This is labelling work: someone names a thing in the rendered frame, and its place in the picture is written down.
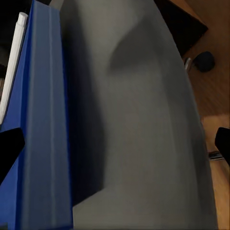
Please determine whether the folder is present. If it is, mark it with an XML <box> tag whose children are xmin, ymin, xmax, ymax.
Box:
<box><xmin>0</xmin><ymin>0</ymin><xmax>74</xmax><ymax>230</ymax></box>

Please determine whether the pen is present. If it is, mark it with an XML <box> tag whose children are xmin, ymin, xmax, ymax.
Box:
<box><xmin>0</xmin><ymin>12</ymin><xmax>29</xmax><ymax>125</ymax></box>

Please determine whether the swivel chair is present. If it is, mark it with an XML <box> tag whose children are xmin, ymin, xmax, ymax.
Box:
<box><xmin>0</xmin><ymin>0</ymin><xmax>225</xmax><ymax>230</ymax></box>

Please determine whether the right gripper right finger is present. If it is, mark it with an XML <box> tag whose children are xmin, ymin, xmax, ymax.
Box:
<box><xmin>215</xmin><ymin>127</ymin><xmax>230</xmax><ymax>166</ymax></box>

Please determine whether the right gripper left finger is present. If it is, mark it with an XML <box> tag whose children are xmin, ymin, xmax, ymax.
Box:
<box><xmin>0</xmin><ymin>127</ymin><xmax>25</xmax><ymax>185</ymax></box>

